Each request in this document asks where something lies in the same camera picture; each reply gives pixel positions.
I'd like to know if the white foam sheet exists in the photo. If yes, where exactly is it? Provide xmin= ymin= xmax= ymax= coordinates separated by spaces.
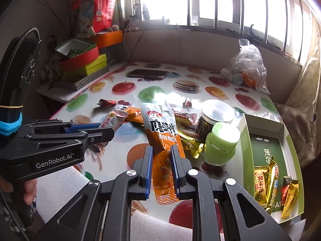
xmin=34 ymin=167 xmax=173 ymax=241

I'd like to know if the red round box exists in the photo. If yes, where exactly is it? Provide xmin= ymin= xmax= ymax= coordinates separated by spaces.
xmin=55 ymin=37 xmax=100 ymax=72

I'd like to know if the dark red candy wrapper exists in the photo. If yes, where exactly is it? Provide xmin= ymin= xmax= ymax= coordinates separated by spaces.
xmin=97 ymin=99 xmax=118 ymax=109

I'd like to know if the silver orange snack packet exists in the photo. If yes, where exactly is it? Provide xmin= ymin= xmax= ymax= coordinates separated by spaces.
xmin=86 ymin=105 xmax=128 ymax=154

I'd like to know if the dark red stick packet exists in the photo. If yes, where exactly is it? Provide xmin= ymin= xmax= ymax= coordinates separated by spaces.
xmin=281 ymin=177 xmax=293 ymax=206

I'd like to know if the lime green box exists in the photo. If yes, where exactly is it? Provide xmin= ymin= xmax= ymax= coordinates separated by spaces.
xmin=63 ymin=54 xmax=109 ymax=81

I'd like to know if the clear plastic bag with items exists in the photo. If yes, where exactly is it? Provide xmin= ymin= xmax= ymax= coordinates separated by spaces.
xmin=221 ymin=39 xmax=271 ymax=94

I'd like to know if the window with metal bars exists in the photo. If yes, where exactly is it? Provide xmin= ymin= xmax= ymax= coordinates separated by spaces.
xmin=120 ymin=0 xmax=316 ymax=63

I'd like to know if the colourful printed paper bag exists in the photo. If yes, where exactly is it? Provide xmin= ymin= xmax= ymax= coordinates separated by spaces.
xmin=75 ymin=0 xmax=97 ymax=34

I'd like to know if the person's left hand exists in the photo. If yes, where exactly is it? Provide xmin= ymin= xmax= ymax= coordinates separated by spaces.
xmin=22 ymin=176 xmax=39 ymax=205

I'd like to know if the black braided cable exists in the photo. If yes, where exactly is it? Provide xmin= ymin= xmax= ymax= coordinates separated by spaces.
xmin=0 ymin=28 xmax=41 ymax=101

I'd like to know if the orange yellow snack packet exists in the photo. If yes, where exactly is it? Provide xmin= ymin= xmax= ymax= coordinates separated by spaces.
xmin=281 ymin=181 xmax=300 ymax=219

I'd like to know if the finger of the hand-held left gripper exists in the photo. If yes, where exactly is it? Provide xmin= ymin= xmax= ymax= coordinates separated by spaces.
xmin=33 ymin=128 xmax=115 ymax=149
xmin=24 ymin=120 xmax=102 ymax=134

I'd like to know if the orange grey snack packet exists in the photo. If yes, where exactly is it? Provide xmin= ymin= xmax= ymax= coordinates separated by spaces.
xmin=140 ymin=102 xmax=186 ymax=206
xmin=124 ymin=107 xmax=144 ymax=125

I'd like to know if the red snack packet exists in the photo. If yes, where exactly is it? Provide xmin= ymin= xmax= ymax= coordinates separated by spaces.
xmin=173 ymin=110 xmax=200 ymax=127

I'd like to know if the green jar with white lid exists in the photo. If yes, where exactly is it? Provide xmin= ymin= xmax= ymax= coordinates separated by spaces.
xmin=203 ymin=122 xmax=241 ymax=166

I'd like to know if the cream printed curtain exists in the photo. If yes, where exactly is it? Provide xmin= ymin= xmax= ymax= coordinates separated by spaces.
xmin=273 ymin=53 xmax=321 ymax=171

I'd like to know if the black smartphone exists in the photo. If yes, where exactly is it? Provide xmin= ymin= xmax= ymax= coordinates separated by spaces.
xmin=127 ymin=69 xmax=170 ymax=79

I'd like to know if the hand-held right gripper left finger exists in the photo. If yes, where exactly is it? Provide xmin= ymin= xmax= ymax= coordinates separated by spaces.
xmin=38 ymin=145 xmax=154 ymax=241

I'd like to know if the red paper bag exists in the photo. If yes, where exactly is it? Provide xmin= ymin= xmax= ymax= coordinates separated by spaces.
xmin=91 ymin=0 xmax=118 ymax=34

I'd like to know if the green cardboard box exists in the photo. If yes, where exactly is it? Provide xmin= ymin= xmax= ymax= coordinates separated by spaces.
xmin=236 ymin=113 xmax=304 ymax=224

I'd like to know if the clear jar with dark contents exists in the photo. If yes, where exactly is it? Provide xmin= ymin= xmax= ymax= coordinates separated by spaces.
xmin=197 ymin=99 xmax=235 ymax=141

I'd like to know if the black white striped box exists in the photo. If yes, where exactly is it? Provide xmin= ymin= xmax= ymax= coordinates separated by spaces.
xmin=49 ymin=66 xmax=111 ymax=91

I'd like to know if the yellow blue snack packet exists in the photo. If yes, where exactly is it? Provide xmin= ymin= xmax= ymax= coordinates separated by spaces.
xmin=264 ymin=156 xmax=280 ymax=215

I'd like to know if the gold snack packet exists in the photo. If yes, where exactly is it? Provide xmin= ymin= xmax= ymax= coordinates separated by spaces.
xmin=179 ymin=131 xmax=205 ymax=158
xmin=253 ymin=167 xmax=271 ymax=207

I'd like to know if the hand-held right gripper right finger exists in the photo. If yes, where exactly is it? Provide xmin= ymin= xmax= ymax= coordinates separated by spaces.
xmin=170 ymin=144 xmax=293 ymax=241

